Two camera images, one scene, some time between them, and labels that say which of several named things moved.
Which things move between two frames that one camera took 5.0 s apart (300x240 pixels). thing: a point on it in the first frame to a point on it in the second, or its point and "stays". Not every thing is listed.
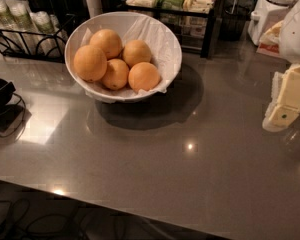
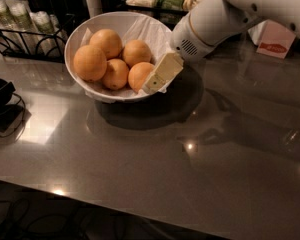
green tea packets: x=170 y=1 stays
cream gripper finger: x=293 y=95 to x=169 y=65
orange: x=108 y=41 stays
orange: x=143 y=75 stays
